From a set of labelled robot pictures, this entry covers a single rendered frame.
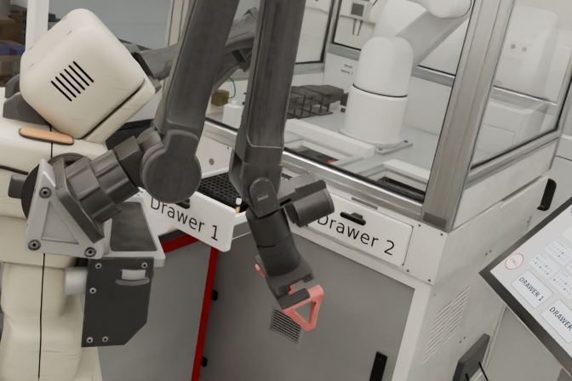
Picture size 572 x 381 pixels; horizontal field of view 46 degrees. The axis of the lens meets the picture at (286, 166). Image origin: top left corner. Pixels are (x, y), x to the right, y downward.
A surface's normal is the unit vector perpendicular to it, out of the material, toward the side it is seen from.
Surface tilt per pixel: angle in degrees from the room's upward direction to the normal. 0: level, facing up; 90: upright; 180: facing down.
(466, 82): 90
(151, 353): 90
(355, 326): 90
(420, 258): 90
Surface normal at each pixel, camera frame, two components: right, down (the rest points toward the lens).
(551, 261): -0.63, -0.68
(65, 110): 0.33, 0.36
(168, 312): 0.80, 0.32
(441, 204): -0.58, 0.16
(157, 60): 0.49, -0.37
